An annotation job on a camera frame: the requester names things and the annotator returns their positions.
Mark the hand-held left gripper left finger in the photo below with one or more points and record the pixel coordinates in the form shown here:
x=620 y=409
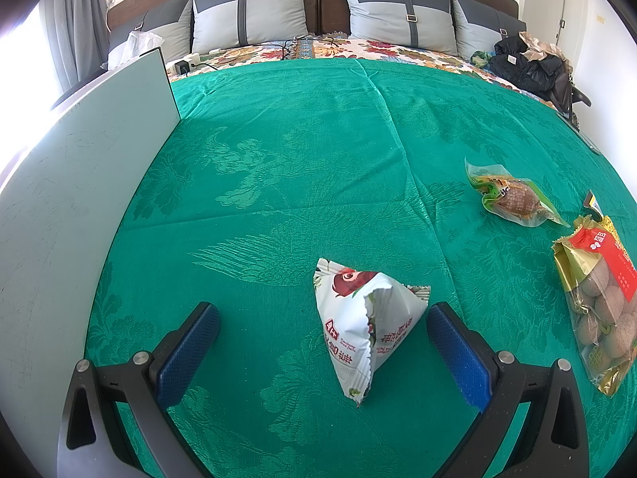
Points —
x=186 y=358

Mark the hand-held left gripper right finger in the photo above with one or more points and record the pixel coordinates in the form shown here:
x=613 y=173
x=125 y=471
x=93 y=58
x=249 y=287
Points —
x=460 y=358

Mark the white triangular snack packet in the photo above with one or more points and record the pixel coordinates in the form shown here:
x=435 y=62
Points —
x=358 y=318

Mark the large walnut bag red label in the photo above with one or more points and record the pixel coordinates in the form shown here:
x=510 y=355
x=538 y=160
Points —
x=602 y=298

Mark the clear packet with brown egg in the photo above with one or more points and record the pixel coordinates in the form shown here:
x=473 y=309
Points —
x=517 y=199

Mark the white board panel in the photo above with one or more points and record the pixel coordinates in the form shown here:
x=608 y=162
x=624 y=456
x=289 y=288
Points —
x=74 y=184

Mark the green patterned blanket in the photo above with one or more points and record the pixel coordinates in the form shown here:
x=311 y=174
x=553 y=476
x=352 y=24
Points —
x=298 y=159

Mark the black chair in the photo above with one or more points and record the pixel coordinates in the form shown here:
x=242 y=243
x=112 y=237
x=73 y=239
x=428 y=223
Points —
x=572 y=94

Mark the black power adapter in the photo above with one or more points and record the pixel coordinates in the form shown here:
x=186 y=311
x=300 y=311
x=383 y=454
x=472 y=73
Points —
x=182 y=66

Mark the black jacket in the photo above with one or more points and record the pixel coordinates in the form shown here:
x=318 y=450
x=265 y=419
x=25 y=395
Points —
x=522 y=67

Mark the white power strip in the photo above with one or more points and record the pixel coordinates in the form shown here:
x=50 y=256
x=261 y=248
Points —
x=199 y=57

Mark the green cloth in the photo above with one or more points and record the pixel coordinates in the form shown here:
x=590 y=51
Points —
x=478 y=57

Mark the floral bedsheet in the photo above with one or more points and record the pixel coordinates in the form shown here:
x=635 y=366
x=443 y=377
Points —
x=398 y=52

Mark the white plastic bag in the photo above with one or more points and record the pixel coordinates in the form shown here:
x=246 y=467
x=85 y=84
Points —
x=139 y=42

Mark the beige cloth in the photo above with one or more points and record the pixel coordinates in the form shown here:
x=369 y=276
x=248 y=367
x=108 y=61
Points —
x=537 y=45

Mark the grey pillow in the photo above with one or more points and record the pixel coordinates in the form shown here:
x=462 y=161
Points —
x=398 y=10
x=159 y=30
x=249 y=15
x=477 y=20

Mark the grey curtain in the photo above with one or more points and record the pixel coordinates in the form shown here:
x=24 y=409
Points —
x=79 y=20

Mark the white door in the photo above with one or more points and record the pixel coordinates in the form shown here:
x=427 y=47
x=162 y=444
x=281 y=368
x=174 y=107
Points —
x=577 y=10

